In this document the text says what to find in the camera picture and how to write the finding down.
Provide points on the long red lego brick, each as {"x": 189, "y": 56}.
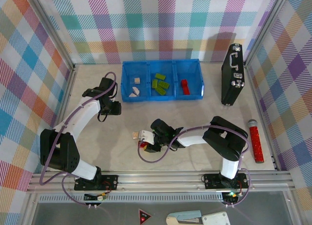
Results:
{"x": 141, "y": 144}

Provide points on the white lego brick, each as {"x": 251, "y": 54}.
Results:
{"x": 132, "y": 95}
{"x": 135, "y": 90}

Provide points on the small beige lego brick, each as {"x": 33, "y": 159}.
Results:
{"x": 137, "y": 80}

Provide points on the green lego brick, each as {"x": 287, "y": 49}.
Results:
{"x": 163, "y": 84}
{"x": 154, "y": 83}
{"x": 160, "y": 76}
{"x": 161, "y": 90}

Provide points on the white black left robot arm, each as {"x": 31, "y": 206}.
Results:
{"x": 80, "y": 115}

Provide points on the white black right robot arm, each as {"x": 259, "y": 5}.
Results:
{"x": 192, "y": 138}

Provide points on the blue plastic bin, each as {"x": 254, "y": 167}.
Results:
{"x": 168, "y": 69}
{"x": 129, "y": 74}
{"x": 192, "y": 71}

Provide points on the slotted metal strip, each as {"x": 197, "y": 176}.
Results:
{"x": 146, "y": 198}

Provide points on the black red triangle sticker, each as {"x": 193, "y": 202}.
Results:
{"x": 144, "y": 217}

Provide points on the light blue stapler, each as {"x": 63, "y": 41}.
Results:
{"x": 185, "y": 216}

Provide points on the black case with silver latches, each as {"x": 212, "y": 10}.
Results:
{"x": 230, "y": 83}

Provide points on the connector board with green light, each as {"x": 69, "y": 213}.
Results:
{"x": 231, "y": 197}

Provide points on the red glitter microphone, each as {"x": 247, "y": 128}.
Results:
{"x": 256, "y": 142}

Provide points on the white plastic device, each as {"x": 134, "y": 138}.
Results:
{"x": 215, "y": 219}

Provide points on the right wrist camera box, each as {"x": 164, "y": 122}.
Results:
{"x": 147, "y": 136}

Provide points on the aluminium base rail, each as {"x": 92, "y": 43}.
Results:
{"x": 158, "y": 180}

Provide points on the aluminium side rail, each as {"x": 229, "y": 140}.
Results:
{"x": 65, "y": 93}
{"x": 254, "y": 91}

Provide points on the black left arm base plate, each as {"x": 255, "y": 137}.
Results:
{"x": 109, "y": 181}

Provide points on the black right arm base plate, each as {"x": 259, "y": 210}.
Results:
{"x": 212, "y": 181}

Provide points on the aluminium corner post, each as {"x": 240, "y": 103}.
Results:
{"x": 265, "y": 27}
{"x": 53, "y": 32}

